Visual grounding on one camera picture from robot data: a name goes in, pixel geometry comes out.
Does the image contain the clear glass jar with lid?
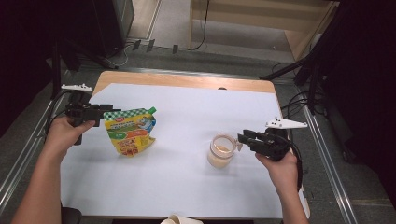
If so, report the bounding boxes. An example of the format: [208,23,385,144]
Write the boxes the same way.
[206,132,244,170]

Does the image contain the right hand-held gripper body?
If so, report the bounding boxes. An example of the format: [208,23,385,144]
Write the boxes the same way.
[255,117,308,162]

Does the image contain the black chair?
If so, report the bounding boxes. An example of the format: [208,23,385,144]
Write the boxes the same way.
[60,206,83,224]

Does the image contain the metal floor rail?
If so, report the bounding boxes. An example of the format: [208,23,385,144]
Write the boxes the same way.
[0,71,71,216]
[300,102,359,224]

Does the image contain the white paper cup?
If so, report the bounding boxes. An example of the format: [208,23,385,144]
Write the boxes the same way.
[160,213,205,224]

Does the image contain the right hand-held gripper cable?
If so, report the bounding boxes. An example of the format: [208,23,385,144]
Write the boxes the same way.
[288,130,304,192]

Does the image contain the white paper sheet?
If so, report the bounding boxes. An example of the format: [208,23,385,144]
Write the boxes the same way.
[59,82,311,219]

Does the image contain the thin black hanging cable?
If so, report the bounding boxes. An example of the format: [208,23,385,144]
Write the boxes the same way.
[177,0,211,52]

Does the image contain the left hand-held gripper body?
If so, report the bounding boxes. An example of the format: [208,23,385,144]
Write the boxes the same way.
[61,83,101,147]

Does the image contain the person's right hand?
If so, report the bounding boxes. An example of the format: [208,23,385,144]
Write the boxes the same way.
[255,151,299,195]

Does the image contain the white floor cable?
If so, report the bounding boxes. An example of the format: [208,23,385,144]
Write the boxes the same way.
[116,42,135,68]

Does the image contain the person's left hand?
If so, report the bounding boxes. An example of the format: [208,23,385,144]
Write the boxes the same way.
[45,116,96,157]

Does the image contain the light wooden shelf unit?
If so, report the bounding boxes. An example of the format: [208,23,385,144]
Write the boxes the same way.
[188,0,340,62]

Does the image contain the yellow green spouted pouch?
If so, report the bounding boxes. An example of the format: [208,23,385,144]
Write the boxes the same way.
[103,106,158,158]

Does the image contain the wooden table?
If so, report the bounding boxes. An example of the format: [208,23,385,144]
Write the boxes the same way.
[92,70,312,220]

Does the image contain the black metal stand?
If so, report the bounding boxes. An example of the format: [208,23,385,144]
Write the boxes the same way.
[260,0,344,116]
[50,36,120,101]

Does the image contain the black floor cables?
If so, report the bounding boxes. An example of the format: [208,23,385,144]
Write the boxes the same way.
[272,62,328,147]

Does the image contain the black cabinet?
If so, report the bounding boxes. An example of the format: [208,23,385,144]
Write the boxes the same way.
[90,0,135,59]

